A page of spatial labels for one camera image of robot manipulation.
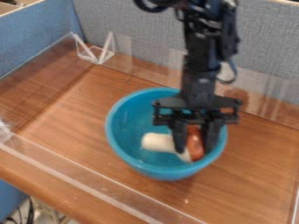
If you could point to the clear acrylic barrier wall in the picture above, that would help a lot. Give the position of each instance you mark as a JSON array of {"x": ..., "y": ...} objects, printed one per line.
[{"x": 55, "y": 155}]

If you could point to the clear acrylic corner bracket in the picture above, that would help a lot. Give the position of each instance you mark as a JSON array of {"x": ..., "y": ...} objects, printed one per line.
[{"x": 95, "y": 54}]

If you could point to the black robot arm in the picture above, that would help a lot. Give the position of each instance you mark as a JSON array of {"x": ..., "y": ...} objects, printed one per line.
[{"x": 211, "y": 38}]

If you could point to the blue plastic bowl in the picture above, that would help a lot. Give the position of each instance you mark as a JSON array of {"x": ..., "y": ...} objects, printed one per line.
[{"x": 129, "y": 121}]

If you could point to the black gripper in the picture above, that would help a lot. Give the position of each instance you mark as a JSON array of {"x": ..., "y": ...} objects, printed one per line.
[{"x": 196, "y": 106}]

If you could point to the blue fabric partition panel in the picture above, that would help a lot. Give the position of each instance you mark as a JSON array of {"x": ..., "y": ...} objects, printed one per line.
[{"x": 32, "y": 28}]

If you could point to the toy mushroom brown cap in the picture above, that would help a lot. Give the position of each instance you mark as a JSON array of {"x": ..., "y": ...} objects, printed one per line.
[{"x": 161, "y": 143}]

